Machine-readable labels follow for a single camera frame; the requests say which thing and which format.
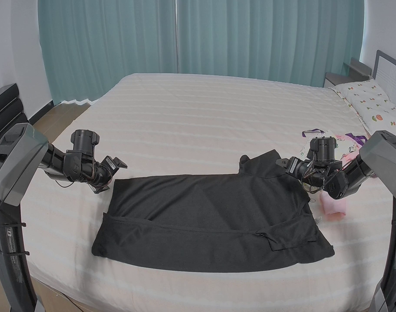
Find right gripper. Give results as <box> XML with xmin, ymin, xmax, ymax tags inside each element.
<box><xmin>275</xmin><ymin>159</ymin><xmax>316</xmax><ymax>185</ymax></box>

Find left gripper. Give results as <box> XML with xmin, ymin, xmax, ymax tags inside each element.
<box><xmin>89</xmin><ymin>166</ymin><xmax>115</xmax><ymax>195</ymax></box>

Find black trousers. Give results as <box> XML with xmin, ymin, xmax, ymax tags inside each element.
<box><xmin>92</xmin><ymin>149</ymin><xmax>335</xmax><ymax>272</ymax></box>

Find white printed garment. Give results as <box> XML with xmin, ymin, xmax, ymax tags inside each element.
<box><xmin>297</xmin><ymin>129</ymin><xmax>361</xmax><ymax>162</ymax></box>

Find pink garment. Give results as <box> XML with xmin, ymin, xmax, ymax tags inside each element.
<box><xmin>320</xmin><ymin>135</ymin><xmax>358</xmax><ymax>221</ymax></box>

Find purple garment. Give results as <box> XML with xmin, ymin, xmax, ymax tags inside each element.
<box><xmin>346</xmin><ymin>133</ymin><xmax>369</xmax><ymax>145</ymax></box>

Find bed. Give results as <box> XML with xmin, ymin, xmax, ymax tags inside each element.
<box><xmin>9</xmin><ymin>49</ymin><xmax>396</xmax><ymax>312</ymax></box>

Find grey bedside table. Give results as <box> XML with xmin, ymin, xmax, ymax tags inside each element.
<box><xmin>324</xmin><ymin>57</ymin><xmax>371</xmax><ymax>88</ymax></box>

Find white printed pillow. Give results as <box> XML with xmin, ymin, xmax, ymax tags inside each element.
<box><xmin>330</xmin><ymin>79</ymin><xmax>396</xmax><ymax>139</ymax></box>

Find blue-green curtain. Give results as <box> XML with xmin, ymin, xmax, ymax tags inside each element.
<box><xmin>38</xmin><ymin>0</ymin><xmax>179</xmax><ymax>106</ymax></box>
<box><xmin>177</xmin><ymin>0</ymin><xmax>364</xmax><ymax>87</ymax></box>

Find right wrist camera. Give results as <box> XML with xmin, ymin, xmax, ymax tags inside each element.
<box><xmin>284</xmin><ymin>156</ymin><xmax>303</xmax><ymax>175</ymax></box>

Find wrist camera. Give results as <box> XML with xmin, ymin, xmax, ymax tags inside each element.
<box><xmin>103</xmin><ymin>156</ymin><xmax>128</xmax><ymax>175</ymax></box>
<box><xmin>284</xmin><ymin>156</ymin><xmax>303</xmax><ymax>175</ymax></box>

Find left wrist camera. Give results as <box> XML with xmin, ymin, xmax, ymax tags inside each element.
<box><xmin>103</xmin><ymin>156</ymin><xmax>128</xmax><ymax>175</ymax></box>

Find black cable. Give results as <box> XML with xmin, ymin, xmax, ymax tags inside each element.
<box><xmin>53</xmin><ymin>291</ymin><xmax>88</xmax><ymax>312</ymax></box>

